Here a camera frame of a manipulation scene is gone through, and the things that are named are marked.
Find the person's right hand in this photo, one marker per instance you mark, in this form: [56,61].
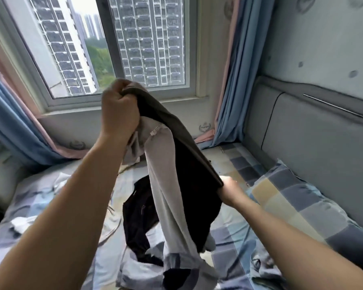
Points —
[232,191]

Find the person's left hand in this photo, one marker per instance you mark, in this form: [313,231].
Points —
[118,111]

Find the grey two-tone jacket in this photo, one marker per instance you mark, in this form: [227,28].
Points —
[169,190]

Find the black garment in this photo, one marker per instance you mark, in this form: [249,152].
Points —
[139,220]

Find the white t-shirt with script print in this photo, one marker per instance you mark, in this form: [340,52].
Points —
[30,220]

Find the person's left forearm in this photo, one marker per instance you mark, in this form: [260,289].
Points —
[54,232]

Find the person's right forearm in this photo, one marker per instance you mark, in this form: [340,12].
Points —
[296,250]

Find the bed with plaid sheet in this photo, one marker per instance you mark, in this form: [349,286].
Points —
[236,163]

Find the blue-grey garment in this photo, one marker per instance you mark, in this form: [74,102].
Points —
[266,262]

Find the white framed window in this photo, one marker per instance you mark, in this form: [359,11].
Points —
[42,87]

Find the high-rise buildings outside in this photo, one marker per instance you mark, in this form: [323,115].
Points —
[151,39]

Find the plaid pillow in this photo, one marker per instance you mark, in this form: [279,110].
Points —
[308,220]

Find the grey padded headboard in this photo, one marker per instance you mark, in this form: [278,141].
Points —
[314,148]

